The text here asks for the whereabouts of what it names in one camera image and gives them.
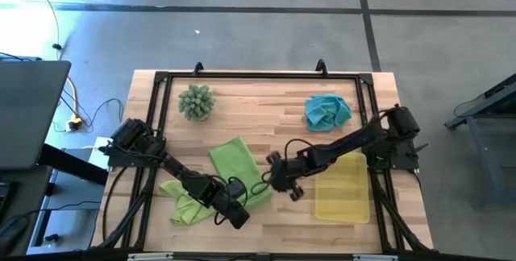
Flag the lime green microfiber towel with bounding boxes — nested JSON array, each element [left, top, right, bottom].
[[158, 170, 218, 227]]

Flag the yellow translucent plastic basket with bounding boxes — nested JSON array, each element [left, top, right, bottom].
[[314, 151, 371, 225]]

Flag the teal microfiber towel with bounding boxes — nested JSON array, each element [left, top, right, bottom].
[[304, 93, 352, 133]]

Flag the potted green succulent plant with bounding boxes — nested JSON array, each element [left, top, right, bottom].
[[177, 84, 217, 123]]

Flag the grey desk base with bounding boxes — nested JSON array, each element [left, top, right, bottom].
[[26, 170, 104, 255]]

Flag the black desk beam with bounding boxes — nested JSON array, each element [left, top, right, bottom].
[[38, 143, 110, 187]]

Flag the yellow power plug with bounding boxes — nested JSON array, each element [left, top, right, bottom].
[[65, 114, 85, 132]]

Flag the dark metal cart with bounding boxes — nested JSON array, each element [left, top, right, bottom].
[[443, 73, 516, 209]]

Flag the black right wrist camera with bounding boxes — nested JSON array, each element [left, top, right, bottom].
[[289, 185, 306, 202]]

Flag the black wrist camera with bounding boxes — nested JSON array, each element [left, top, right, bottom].
[[225, 178, 248, 200], [289, 185, 306, 202]]

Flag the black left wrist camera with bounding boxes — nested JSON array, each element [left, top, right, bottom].
[[225, 178, 248, 200]]

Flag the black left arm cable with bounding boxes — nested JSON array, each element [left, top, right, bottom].
[[213, 175, 250, 226]]

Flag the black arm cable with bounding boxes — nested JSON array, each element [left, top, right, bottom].
[[249, 138, 319, 196], [213, 175, 250, 226]]

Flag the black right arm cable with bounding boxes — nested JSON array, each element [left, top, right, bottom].
[[249, 138, 319, 196]]

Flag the white bracket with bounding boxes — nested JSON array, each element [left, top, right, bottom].
[[352, 254, 398, 261], [127, 252, 174, 261]]

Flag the black aluminium table frame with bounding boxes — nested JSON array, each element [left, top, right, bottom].
[[96, 58, 435, 254]]

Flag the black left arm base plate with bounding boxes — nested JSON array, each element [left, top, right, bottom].
[[103, 138, 167, 169]]

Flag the black floor cable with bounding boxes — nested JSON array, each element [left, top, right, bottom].
[[60, 97, 125, 133]]

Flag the yellow hanging cable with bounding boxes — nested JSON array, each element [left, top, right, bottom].
[[26, 0, 84, 123]]

